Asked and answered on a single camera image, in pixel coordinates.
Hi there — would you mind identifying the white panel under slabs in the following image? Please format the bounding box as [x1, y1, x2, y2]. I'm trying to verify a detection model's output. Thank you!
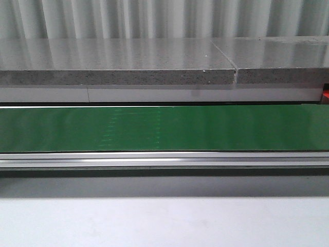
[1, 84, 323, 103]

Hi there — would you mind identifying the grey stone slab left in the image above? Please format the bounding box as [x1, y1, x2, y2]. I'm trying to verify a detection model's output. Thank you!
[1, 38, 234, 85]

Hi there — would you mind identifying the grey stone slab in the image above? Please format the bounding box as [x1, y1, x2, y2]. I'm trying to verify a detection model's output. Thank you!
[211, 36, 328, 85]
[1, 38, 234, 85]

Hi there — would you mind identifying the green conveyor belt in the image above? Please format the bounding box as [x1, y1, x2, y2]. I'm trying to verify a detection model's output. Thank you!
[1, 104, 328, 153]

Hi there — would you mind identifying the grey stone slab right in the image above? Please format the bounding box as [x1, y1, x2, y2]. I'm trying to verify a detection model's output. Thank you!
[211, 36, 328, 85]

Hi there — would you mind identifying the red object behind conveyor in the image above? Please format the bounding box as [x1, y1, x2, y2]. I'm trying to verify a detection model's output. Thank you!
[320, 83, 329, 104]

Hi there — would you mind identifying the white curtain backdrop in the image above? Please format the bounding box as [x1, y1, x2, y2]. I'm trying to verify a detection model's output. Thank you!
[1, 1, 328, 39]

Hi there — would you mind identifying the aluminium conveyor side rail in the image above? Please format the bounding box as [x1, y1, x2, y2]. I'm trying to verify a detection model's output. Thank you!
[1, 151, 328, 170]

